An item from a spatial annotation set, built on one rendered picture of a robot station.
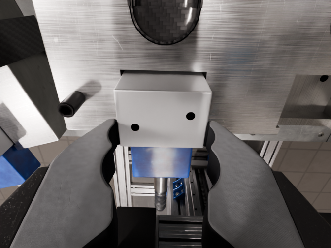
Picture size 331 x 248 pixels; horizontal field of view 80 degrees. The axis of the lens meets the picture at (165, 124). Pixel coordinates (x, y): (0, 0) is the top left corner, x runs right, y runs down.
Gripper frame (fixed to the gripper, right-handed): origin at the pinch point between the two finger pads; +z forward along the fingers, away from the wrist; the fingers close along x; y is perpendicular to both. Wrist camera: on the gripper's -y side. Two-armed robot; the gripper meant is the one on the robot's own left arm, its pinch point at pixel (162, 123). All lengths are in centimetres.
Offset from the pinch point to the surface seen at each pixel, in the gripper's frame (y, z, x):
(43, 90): 1.2, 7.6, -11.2
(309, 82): -1.2, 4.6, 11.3
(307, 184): 104, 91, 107
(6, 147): 5.8, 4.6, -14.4
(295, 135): 7.9, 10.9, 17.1
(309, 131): 7.3, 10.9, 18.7
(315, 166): 86, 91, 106
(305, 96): 0.0, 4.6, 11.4
